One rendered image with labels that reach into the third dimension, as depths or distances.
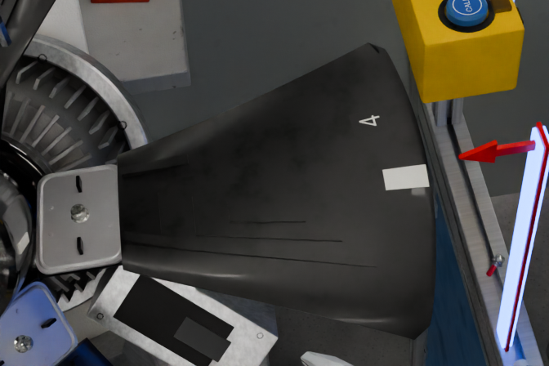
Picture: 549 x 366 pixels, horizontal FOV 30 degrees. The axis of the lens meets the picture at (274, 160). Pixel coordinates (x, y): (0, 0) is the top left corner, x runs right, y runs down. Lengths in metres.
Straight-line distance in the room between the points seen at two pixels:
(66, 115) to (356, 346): 1.23
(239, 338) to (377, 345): 1.14
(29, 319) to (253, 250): 0.19
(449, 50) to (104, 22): 0.53
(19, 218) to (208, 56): 0.96
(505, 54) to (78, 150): 0.43
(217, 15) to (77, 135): 0.77
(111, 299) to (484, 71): 0.43
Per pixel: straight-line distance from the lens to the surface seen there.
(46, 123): 0.87
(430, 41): 1.00
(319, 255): 0.73
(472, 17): 1.01
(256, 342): 0.89
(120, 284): 0.88
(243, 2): 1.59
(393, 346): 2.01
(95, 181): 0.79
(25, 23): 0.71
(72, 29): 0.97
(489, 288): 1.09
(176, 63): 1.30
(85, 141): 0.88
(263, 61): 1.69
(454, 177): 1.16
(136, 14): 1.37
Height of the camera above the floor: 1.80
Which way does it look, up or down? 53 degrees down
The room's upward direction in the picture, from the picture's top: 8 degrees counter-clockwise
